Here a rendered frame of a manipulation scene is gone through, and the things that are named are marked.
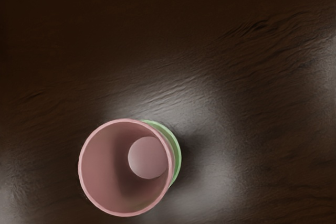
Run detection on green cup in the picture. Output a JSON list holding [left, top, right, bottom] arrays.
[[139, 119, 182, 188]]

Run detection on pink cup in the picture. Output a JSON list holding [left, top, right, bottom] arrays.
[[78, 118, 176, 218]]

